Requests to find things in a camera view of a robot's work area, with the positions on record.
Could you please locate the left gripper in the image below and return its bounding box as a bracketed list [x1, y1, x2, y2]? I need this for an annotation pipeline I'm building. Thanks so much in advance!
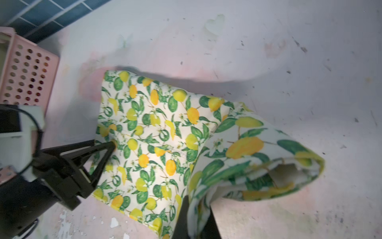
[32, 140, 115, 210]

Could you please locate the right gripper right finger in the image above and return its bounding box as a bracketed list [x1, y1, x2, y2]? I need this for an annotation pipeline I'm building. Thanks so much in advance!
[201, 210, 222, 239]

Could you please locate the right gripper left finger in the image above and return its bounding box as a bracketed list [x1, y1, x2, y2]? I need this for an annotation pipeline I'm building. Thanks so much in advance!
[171, 196, 190, 239]

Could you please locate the lemon print skirt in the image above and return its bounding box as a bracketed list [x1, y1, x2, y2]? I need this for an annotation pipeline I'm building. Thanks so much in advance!
[93, 71, 325, 239]

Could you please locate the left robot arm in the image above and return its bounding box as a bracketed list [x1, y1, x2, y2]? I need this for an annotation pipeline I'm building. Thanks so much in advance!
[1, 104, 115, 239]

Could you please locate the pink perforated plastic basket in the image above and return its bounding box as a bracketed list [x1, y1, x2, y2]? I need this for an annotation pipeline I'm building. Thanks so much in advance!
[1, 27, 59, 113]

